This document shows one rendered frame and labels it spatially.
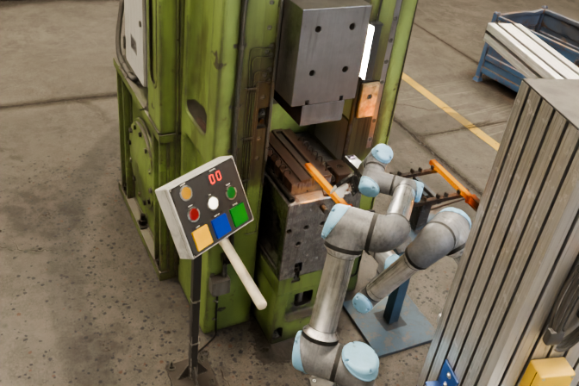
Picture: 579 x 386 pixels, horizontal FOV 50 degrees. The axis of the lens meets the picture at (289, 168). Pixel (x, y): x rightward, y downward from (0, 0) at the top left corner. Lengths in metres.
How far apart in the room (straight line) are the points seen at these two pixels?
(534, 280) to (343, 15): 1.40
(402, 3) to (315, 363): 1.54
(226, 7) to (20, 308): 2.00
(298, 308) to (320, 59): 1.39
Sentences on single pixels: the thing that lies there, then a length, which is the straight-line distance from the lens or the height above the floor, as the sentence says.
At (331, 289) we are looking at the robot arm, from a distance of 1.90.
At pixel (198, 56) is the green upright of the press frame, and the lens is 2.81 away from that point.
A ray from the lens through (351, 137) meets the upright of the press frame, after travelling 2.93.
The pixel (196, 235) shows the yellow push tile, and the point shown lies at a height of 1.03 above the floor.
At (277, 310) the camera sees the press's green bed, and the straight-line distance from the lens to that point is 3.13.
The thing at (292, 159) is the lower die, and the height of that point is 0.99.
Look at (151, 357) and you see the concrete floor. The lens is 3.26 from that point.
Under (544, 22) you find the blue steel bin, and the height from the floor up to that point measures 0.56.
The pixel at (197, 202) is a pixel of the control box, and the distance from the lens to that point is 2.32.
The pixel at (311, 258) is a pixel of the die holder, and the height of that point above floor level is 0.57.
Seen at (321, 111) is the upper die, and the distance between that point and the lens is 2.57.
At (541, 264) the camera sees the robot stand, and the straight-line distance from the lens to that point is 1.32.
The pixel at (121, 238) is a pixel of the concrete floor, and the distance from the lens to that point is 3.91.
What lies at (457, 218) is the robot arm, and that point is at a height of 1.30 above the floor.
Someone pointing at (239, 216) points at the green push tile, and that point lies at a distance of 2.45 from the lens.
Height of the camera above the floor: 2.51
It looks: 33 degrees down
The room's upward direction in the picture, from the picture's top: 7 degrees clockwise
